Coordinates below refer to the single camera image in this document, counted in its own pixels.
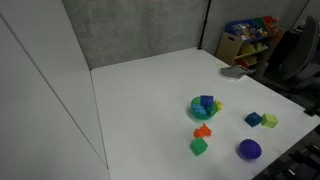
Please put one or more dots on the blue toy bin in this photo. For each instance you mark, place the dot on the blue toy bin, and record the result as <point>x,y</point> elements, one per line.
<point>243,29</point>

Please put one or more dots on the black equipment rack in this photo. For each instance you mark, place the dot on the black equipment rack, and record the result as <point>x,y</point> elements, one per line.
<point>300,160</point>

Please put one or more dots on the dark gray office chair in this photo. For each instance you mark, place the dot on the dark gray office chair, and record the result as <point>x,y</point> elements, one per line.
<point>300,53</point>

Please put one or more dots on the yellow star toy piece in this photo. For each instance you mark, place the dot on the yellow star toy piece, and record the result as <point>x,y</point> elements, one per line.
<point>219,105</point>

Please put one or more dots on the yellow toy bin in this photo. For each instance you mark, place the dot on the yellow toy bin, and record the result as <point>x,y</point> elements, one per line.
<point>250,49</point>

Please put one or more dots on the black table clamp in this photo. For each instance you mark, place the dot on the black table clamp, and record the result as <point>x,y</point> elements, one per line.
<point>313,108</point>

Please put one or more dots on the orange toy bin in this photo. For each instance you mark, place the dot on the orange toy bin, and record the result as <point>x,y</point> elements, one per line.
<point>248,61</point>

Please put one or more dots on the orange toy piece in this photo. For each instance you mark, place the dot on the orange toy piece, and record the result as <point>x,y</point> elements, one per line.
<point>201,131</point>

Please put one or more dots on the blue square block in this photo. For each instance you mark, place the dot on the blue square block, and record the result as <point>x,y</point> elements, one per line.
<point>206,100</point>

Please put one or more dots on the light blue toy piece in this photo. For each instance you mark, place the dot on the light blue toy piece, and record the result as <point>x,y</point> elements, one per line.
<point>198,109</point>

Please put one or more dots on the purple spiky ball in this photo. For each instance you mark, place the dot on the purple spiky ball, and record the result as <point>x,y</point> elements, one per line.
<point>250,149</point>

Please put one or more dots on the lime green toy cube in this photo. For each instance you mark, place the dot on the lime green toy cube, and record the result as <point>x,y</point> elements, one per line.
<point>269,120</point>

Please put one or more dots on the black vertical pole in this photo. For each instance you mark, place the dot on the black vertical pole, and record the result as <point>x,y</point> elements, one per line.
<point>204,25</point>

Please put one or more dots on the red toy bin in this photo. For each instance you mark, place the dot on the red toy bin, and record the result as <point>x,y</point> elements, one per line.
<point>269,22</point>

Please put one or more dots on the green plastic bowl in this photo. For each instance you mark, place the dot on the green plastic bowl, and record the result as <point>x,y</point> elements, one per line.
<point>194,115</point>

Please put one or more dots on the wooden toy storage shelf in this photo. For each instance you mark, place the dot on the wooden toy storage shelf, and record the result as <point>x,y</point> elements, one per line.
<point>228,48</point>

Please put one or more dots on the gray flat pad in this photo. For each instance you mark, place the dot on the gray flat pad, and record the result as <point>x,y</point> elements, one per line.
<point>234,71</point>

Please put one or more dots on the dark blue toy cube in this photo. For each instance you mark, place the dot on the dark blue toy cube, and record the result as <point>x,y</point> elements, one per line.
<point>253,119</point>

